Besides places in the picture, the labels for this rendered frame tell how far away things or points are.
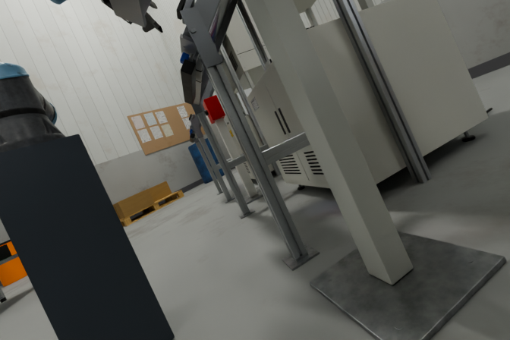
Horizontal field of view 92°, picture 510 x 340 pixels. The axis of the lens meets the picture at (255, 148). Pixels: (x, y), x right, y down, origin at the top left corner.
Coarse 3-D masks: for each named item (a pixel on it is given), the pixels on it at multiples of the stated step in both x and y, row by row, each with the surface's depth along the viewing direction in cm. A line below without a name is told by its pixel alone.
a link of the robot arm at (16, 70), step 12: (0, 72) 56; (12, 72) 58; (24, 72) 61; (0, 84) 55; (12, 84) 57; (24, 84) 59; (0, 96) 55; (12, 96) 56; (24, 96) 58; (36, 96) 61; (0, 108) 54; (12, 108) 55; (36, 108) 59
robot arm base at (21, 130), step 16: (0, 112) 54; (16, 112) 56; (32, 112) 58; (0, 128) 54; (16, 128) 54; (32, 128) 56; (48, 128) 60; (0, 144) 54; (16, 144) 53; (32, 144) 54
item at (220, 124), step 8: (216, 96) 172; (208, 104) 170; (216, 104) 172; (208, 112) 174; (216, 112) 171; (224, 112) 172; (216, 120) 175; (224, 128) 175; (224, 136) 175; (232, 144) 176; (232, 152) 175; (240, 168) 175; (240, 176) 178; (248, 176) 176; (248, 184) 176; (248, 192) 175; (256, 192) 177; (248, 200) 169
